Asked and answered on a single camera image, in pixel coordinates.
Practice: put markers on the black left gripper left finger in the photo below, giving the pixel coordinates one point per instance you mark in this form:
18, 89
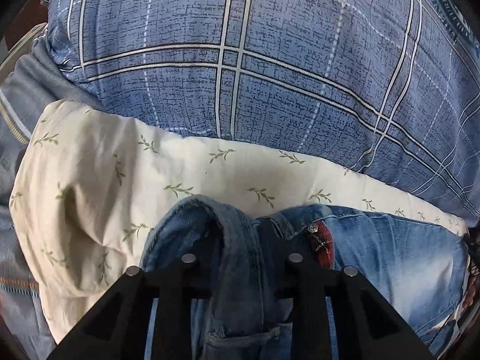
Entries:
144, 315

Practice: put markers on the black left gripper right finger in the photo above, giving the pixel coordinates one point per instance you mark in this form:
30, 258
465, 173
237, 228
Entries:
344, 305

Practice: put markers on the blue denim jeans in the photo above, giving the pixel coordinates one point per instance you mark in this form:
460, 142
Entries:
418, 267

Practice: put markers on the cream leaf-print quilt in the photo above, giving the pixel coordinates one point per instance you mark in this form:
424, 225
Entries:
92, 185

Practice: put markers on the blue plaid pillow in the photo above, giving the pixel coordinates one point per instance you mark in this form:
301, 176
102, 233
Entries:
388, 88

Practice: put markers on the grey-blue patterned bedsheet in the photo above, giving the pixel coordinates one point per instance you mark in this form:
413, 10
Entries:
30, 80

